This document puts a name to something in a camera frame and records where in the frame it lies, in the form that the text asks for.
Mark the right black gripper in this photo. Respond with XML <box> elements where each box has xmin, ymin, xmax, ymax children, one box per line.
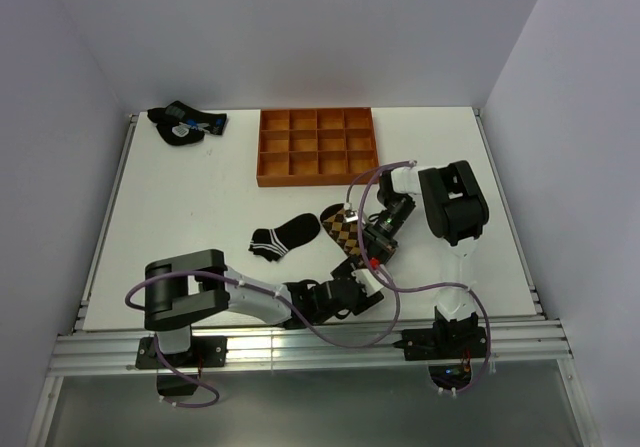
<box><xmin>358</xmin><ymin>195</ymin><xmax>417</xmax><ymax>266</ymax></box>

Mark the brown yellow argyle sock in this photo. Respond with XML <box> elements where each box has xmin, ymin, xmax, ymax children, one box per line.
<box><xmin>319</xmin><ymin>204</ymin><xmax>364</xmax><ymax>268</ymax></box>

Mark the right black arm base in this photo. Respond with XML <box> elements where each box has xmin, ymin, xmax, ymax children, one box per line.
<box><xmin>393</xmin><ymin>326</ymin><xmax>488</xmax><ymax>361</ymax></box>

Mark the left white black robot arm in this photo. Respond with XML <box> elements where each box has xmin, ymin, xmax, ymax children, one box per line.
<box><xmin>143</xmin><ymin>249</ymin><xmax>384</xmax><ymax>366</ymax></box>

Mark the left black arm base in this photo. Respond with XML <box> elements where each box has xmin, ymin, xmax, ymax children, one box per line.
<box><xmin>135</xmin><ymin>336</ymin><xmax>228</xmax><ymax>370</ymax></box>

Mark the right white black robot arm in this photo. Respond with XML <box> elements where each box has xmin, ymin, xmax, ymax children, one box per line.
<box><xmin>356</xmin><ymin>160</ymin><xmax>489</xmax><ymax>357</ymax></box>

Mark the black white striped sock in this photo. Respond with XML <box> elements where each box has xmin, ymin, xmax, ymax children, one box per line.
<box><xmin>248</xmin><ymin>213</ymin><xmax>321</xmax><ymax>262</ymax></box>

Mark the orange compartment tray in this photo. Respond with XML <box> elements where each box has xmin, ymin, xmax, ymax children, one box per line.
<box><xmin>256</xmin><ymin>107</ymin><xmax>379</xmax><ymax>188</ymax></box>

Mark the black blue sock pile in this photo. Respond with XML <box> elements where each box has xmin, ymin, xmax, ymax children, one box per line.
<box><xmin>147</xmin><ymin>101</ymin><xmax>228</xmax><ymax>147</ymax></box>

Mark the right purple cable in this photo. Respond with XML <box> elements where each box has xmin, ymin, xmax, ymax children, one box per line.
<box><xmin>345</xmin><ymin>159</ymin><xmax>492</xmax><ymax>394</ymax></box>

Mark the purple cable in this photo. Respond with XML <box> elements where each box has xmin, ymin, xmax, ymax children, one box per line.
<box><xmin>124</xmin><ymin>261</ymin><xmax>402</xmax><ymax>410</ymax></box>
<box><xmin>345</xmin><ymin>159</ymin><xmax>492</xmax><ymax>394</ymax></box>

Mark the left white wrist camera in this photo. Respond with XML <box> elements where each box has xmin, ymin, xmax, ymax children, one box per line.
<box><xmin>351</xmin><ymin>262</ymin><xmax>384</xmax><ymax>297</ymax></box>

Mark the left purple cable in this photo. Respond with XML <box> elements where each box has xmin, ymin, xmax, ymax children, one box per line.
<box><xmin>124</xmin><ymin>261</ymin><xmax>402</xmax><ymax>410</ymax></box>

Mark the aluminium front rail frame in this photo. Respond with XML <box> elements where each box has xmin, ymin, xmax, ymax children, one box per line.
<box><xmin>46</xmin><ymin>318</ymin><xmax>573</xmax><ymax>377</ymax></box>

